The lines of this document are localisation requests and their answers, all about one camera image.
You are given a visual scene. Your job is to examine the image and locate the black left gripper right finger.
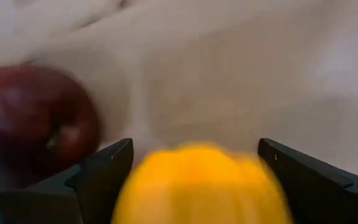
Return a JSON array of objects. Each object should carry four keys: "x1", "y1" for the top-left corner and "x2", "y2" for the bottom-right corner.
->
[{"x1": 257, "y1": 138, "x2": 358, "y2": 224}]

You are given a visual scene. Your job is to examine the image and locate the dark red apple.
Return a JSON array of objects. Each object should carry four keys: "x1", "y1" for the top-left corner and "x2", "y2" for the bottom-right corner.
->
[{"x1": 0, "y1": 63, "x2": 102, "y2": 187}]

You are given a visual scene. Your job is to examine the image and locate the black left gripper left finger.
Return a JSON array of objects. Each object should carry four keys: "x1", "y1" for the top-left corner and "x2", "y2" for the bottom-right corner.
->
[{"x1": 0, "y1": 138, "x2": 135, "y2": 224}]

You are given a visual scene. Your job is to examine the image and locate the yellow bell pepper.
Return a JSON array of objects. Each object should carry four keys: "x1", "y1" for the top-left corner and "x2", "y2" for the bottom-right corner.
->
[{"x1": 112, "y1": 142, "x2": 293, "y2": 224}]

